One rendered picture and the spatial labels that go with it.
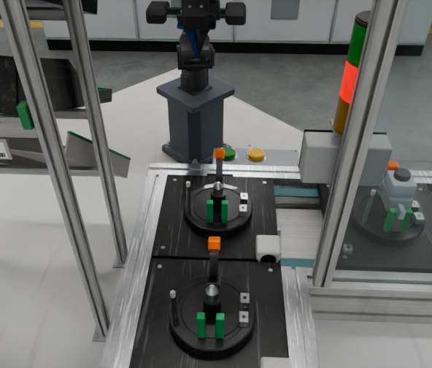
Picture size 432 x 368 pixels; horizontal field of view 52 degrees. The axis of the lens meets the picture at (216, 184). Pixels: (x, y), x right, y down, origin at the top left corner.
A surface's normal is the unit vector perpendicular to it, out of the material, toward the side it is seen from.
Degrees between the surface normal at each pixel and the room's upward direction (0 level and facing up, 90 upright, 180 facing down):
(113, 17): 90
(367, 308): 90
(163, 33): 90
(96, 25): 90
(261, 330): 0
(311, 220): 0
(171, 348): 0
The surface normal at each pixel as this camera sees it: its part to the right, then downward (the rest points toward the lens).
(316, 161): -0.04, 0.65
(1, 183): 0.00, -0.76
